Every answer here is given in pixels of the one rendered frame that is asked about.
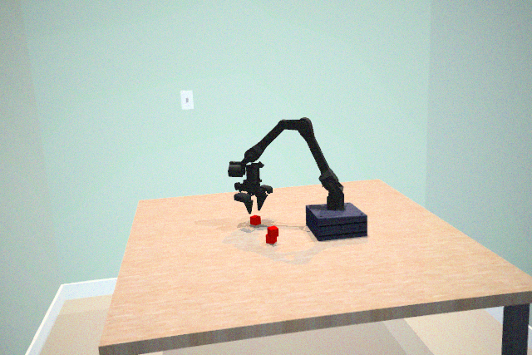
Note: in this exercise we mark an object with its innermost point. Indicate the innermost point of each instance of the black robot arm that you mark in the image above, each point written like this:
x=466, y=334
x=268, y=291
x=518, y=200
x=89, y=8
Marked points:
x=335, y=198

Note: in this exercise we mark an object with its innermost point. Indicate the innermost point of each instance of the red cube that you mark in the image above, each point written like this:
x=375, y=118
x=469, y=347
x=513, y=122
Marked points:
x=272, y=231
x=255, y=220
x=270, y=240

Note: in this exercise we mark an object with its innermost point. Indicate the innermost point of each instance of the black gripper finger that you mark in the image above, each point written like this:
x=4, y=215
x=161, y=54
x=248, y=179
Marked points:
x=249, y=206
x=260, y=201

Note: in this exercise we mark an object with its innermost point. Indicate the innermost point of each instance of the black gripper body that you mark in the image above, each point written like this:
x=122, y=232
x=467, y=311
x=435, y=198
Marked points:
x=253, y=188

